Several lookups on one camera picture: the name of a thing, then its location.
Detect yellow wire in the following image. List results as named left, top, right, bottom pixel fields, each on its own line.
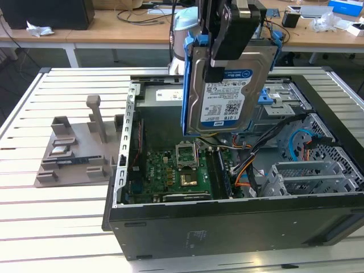
left=195, top=132, right=221, bottom=142

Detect blue wire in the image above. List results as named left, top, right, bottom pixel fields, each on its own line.
left=288, top=129, right=313, bottom=163

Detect black graphics card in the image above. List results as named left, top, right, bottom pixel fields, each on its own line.
left=153, top=192, right=213, bottom=204

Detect red and black twisted wire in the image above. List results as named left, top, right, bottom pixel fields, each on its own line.
left=130, top=119, right=143, bottom=169

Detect green motherboard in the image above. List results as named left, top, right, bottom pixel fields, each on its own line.
left=127, top=147, right=245, bottom=204

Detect silver disk bay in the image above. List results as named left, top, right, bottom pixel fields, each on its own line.
left=260, top=160, right=359, bottom=197

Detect RAM stick with blue label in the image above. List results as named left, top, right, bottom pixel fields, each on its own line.
left=218, top=149, right=234, bottom=199

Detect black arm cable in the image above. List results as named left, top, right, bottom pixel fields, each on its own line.
left=169, top=0, right=176, bottom=57

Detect dark RAM stick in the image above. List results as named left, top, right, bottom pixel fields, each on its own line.
left=55, top=158, right=102, bottom=166

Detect CPU socket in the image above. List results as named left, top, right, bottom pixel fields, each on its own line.
left=179, top=169, right=200, bottom=188

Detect thin metal locking lever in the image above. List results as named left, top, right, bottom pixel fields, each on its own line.
left=193, top=139, right=200, bottom=171

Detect flat silver tray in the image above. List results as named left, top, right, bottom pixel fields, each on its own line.
left=287, top=5, right=334, bottom=19

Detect metal socket cover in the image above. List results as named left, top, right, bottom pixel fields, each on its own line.
left=175, top=140, right=198, bottom=169

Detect grey drive cage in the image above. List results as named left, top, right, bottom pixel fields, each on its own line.
left=250, top=80, right=309, bottom=143

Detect crumpled clear plastic wrap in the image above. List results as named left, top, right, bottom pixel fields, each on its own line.
left=26, top=20, right=55, bottom=38

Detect black case fan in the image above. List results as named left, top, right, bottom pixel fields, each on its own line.
left=127, top=113, right=146, bottom=174

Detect orange wire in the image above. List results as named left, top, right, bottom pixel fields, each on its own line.
left=233, top=158, right=257, bottom=189

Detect grey power supply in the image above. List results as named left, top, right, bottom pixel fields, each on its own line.
left=135, top=84, right=185, bottom=151

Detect silver CPU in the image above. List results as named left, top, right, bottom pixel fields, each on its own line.
left=51, top=146, right=71, bottom=156

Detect grey-brown parts rack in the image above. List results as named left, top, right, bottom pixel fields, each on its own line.
left=33, top=95, right=126, bottom=189

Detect hard disk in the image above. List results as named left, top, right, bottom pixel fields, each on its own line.
left=180, top=28, right=286, bottom=137

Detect multicolour wire bundle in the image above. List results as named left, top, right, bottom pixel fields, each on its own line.
left=196, top=140, right=253, bottom=151

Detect blue cardboard box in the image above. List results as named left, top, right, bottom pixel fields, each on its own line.
left=327, top=0, right=356, bottom=15

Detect heap of clear bags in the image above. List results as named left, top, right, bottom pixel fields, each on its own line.
left=308, top=13, right=346, bottom=33

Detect long wooden desk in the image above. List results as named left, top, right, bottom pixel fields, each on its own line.
left=0, top=0, right=364, bottom=69

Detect small black open box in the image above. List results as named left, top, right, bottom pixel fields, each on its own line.
left=282, top=11, right=301, bottom=28

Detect large black box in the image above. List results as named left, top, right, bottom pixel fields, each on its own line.
left=8, top=0, right=96, bottom=31

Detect black sleeved cable bundle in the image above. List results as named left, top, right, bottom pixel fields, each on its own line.
left=231, top=113, right=313, bottom=197

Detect white box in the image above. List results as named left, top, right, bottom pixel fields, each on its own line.
left=345, top=22, right=364, bottom=38

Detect black PC case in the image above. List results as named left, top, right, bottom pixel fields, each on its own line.
left=101, top=67, right=364, bottom=262

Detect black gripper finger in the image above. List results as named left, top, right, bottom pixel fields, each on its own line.
left=198, top=0, right=213, bottom=46
left=205, top=0, right=261, bottom=84

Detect black power connector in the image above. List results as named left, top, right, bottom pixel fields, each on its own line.
left=303, top=135, right=337, bottom=149

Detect blue plastic cage latch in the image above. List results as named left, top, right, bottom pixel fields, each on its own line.
left=258, top=86, right=274, bottom=106

